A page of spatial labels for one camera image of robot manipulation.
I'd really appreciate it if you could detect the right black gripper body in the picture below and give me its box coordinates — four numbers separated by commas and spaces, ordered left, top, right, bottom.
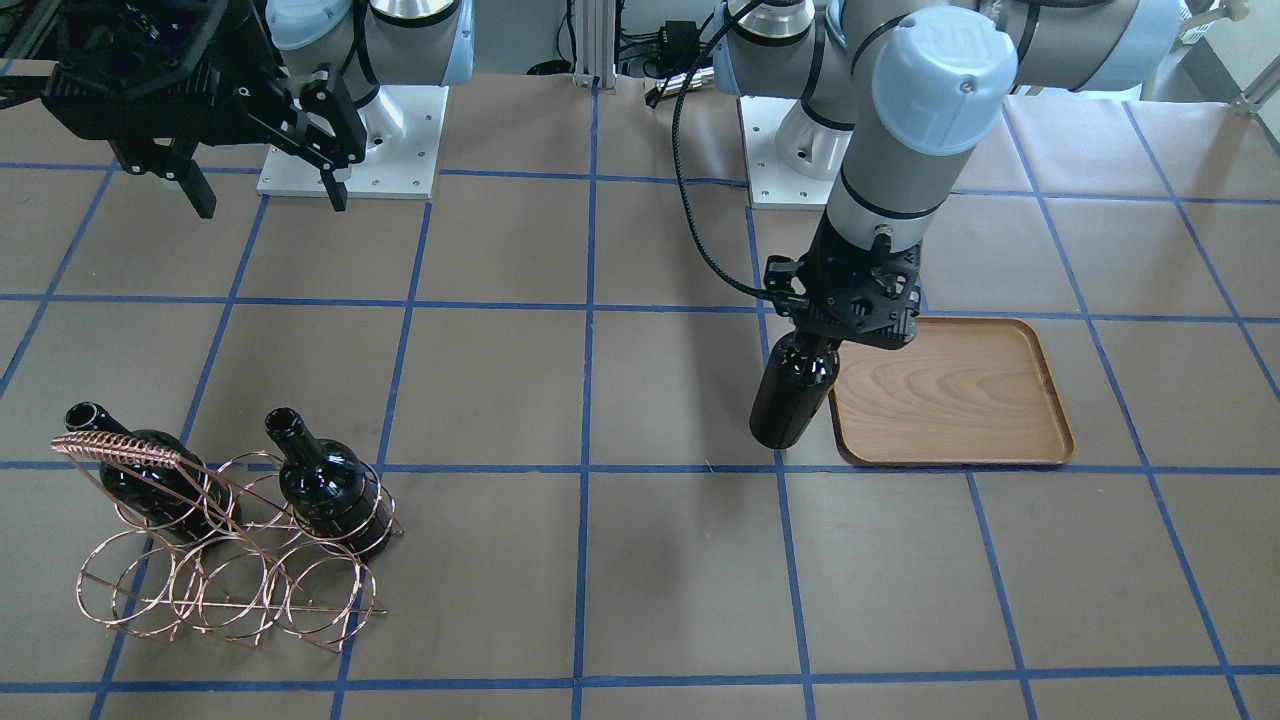
40, 1, 285, 147

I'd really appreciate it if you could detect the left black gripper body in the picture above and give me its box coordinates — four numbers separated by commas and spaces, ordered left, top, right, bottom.
765, 218, 923, 350

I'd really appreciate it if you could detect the dark wine bottle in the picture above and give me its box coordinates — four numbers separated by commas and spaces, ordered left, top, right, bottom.
264, 407, 390, 562
64, 402, 241, 544
749, 331, 840, 450

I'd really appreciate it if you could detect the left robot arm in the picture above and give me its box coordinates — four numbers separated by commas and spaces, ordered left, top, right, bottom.
714, 1, 1181, 354

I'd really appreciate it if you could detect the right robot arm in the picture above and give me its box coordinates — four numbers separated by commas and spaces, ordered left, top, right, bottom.
3, 1, 474, 219

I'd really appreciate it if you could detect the wooden tray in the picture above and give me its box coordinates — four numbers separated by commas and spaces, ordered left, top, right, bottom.
831, 316, 1076, 466

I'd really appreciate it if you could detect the black power adapter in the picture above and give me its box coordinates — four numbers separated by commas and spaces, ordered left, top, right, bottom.
657, 20, 700, 73

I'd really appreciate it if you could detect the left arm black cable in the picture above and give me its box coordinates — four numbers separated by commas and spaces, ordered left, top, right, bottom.
668, 0, 791, 301

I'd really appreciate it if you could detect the aluminium frame post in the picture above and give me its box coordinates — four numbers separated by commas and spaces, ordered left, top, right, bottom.
568, 0, 620, 94

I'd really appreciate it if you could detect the copper wire bottle basket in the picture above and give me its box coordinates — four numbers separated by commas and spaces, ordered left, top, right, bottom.
51, 430, 388, 653

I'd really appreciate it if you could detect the white chair frame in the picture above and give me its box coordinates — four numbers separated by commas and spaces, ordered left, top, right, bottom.
1140, 1, 1279, 117

